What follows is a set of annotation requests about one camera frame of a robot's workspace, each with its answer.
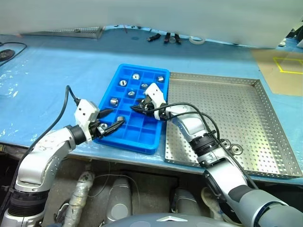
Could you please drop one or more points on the white wrapped robot foot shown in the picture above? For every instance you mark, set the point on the white wrapped robot foot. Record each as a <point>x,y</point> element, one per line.
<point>78,196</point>
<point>210,201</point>

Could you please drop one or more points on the grey robot torso shell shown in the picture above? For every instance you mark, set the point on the grey robot torso shell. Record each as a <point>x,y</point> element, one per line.
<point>165,220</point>

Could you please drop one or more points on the long perforated metal tray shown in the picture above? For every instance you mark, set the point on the long perforated metal tray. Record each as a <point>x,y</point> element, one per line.
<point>71,32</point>

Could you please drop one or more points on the metal nut left upper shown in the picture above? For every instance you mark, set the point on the metal nut left upper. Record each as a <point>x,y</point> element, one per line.
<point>122,83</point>

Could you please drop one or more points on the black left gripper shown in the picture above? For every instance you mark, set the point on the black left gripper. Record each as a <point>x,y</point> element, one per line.
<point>95,130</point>

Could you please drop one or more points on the white tape roll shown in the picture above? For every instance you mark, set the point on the white tape roll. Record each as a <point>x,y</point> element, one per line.
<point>197,42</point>

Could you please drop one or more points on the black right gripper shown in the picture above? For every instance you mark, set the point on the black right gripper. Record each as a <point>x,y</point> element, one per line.
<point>148,106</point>

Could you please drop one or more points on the round black device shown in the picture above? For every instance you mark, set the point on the round black device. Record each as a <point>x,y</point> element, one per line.
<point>6,54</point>

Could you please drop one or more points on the grey rounded leg shell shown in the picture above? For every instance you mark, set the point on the grey rounded leg shell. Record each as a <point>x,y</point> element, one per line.
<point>120,198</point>
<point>187,203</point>

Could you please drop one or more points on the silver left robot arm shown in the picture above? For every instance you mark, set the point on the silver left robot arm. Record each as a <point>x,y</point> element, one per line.
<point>42,156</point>

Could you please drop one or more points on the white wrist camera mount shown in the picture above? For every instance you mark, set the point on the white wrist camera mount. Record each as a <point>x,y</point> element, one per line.
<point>155,94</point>
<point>85,113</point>

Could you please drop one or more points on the metal nut top right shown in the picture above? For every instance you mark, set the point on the metal nut top right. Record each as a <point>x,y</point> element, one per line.
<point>160,78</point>

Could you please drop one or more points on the metal nut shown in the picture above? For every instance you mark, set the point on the metal nut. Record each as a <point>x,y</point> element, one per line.
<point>136,76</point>
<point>122,83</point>
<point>160,78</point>

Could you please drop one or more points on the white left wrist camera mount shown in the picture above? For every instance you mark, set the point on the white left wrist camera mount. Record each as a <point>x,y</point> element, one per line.
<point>85,113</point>

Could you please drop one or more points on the black hand tool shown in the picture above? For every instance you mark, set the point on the black hand tool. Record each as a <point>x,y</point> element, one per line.
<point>177,39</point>
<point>154,37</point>
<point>167,38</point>

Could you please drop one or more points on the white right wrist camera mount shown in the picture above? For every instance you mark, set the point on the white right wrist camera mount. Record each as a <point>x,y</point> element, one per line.
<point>155,94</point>

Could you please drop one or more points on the metal nut top centre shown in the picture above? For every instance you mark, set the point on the metal nut top centre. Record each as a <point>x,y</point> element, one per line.
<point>136,76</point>

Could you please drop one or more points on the round flat metal part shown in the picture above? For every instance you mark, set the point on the round flat metal part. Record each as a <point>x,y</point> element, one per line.
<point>237,149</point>

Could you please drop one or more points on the brown cardboard sheet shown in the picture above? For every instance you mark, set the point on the brown cardboard sheet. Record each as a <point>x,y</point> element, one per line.
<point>272,78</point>

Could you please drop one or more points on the blue compartment tray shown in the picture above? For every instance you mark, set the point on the blue compartment tray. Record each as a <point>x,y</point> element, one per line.
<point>135,132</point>

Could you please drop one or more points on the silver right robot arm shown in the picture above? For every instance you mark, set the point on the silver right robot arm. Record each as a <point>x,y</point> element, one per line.
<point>189,120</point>

